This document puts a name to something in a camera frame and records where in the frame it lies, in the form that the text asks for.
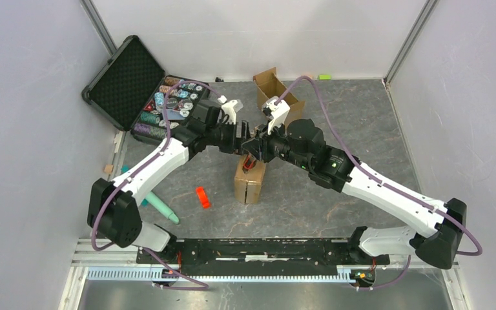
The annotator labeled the wooden cube at left edge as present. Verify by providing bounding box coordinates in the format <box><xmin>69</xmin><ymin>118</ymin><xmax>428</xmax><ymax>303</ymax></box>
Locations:
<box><xmin>103</xmin><ymin>164</ymin><xmax>114</xmax><ymax>175</ymax></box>

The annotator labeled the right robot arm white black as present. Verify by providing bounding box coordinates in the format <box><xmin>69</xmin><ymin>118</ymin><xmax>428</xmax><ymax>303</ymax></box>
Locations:
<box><xmin>242</xmin><ymin>119</ymin><xmax>467</xmax><ymax>269</ymax></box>

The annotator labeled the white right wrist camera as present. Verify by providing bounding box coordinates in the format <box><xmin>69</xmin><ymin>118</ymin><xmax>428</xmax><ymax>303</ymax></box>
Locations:
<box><xmin>261</xmin><ymin>96</ymin><xmax>290</xmax><ymax>135</ymax></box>

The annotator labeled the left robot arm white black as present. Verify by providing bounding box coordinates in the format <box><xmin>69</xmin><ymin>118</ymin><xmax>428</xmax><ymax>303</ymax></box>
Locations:
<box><xmin>87</xmin><ymin>99</ymin><xmax>249</xmax><ymax>263</ymax></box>

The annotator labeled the mint green marker pen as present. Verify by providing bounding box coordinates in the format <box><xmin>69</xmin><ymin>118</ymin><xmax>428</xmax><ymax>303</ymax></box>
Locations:
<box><xmin>145</xmin><ymin>191</ymin><xmax>180</xmax><ymax>225</ymax></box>

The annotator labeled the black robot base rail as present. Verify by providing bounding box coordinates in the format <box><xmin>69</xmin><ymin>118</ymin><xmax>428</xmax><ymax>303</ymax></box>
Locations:
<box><xmin>158</xmin><ymin>238</ymin><xmax>390</xmax><ymax>276</ymax></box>

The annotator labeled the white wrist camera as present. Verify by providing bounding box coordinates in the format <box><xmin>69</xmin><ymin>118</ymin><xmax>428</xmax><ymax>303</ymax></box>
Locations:
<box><xmin>217</xmin><ymin>96</ymin><xmax>243</xmax><ymax>125</ymax></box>
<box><xmin>261</xmin><ymin>96</ymin><xmax>290</xmax><ymax>135</ymax></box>

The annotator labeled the green eraser block at wall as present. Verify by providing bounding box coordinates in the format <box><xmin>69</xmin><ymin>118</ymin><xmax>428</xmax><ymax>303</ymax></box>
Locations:
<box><xmin>318</xmin><ymin>74</ymin><xmax>332</xmax><ymax>80</ymax></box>

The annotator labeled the orange curved plastic piece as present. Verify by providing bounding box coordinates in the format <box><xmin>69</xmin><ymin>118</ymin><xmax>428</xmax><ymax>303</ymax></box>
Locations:
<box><xmin>196</xmin><ymin>187</ymin><xmax>211</xmax><ymax>209</ymax></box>

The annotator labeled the open empty cardboard box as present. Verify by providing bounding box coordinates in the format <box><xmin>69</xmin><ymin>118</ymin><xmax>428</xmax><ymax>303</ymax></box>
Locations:
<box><xmin>253</xmin><ymin>67</ymin><xmax>305</xmax><ymax>127</ymax></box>

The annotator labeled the brown cardboard box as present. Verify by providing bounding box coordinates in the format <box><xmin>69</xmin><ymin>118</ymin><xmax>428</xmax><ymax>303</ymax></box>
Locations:
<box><xmin>234</xmin><ymin>155</ymin><xmax>266</xmax><ymax>204</ymax></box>

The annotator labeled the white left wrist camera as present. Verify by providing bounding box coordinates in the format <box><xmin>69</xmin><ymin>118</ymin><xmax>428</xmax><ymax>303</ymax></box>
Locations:
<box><xmin>217</xmin><ymin>96</ymin><xmax>243</xmax><ymax>125</ymax></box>

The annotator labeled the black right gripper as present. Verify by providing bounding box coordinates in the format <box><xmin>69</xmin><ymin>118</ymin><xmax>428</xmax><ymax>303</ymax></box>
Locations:
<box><xmin>242</xmin><ymin>118</ymin><xmax>312</xmax><ymax>172</ymax></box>

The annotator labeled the red black utility knife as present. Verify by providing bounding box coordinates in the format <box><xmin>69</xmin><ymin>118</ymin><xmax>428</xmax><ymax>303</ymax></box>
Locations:
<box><xmin>242</xmin><ymin>155</ymin><xmax>257</xmax><ymax>173</ymax></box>

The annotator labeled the black poker chip case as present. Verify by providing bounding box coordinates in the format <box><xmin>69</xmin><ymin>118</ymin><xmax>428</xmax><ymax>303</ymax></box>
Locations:
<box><xmin>81</xmin><ymin>35</ymin><xmax>212</xmax><ymax>144</ymax></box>

